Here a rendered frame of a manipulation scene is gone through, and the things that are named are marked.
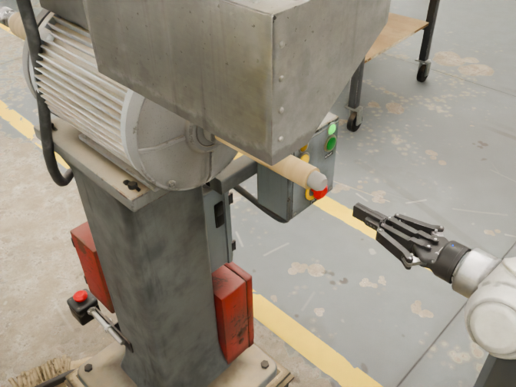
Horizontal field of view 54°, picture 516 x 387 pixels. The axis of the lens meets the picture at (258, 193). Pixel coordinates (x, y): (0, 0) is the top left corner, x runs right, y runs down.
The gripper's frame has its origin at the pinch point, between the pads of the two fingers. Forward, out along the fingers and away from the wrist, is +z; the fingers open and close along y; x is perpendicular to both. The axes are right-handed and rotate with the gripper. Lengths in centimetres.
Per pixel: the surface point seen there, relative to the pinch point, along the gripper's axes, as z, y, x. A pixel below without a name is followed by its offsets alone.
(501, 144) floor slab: 36, 207, -99
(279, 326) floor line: 43, 20, -97
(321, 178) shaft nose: -7.3, -27.3, 28.8
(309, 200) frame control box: 14.3, -1.9, -2.7
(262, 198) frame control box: 22.5, -8.4, -2.8
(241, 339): 29, -12, -59
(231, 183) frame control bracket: 24.3, -15.6, 4.5
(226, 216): 33.8, -9.8, -14.3
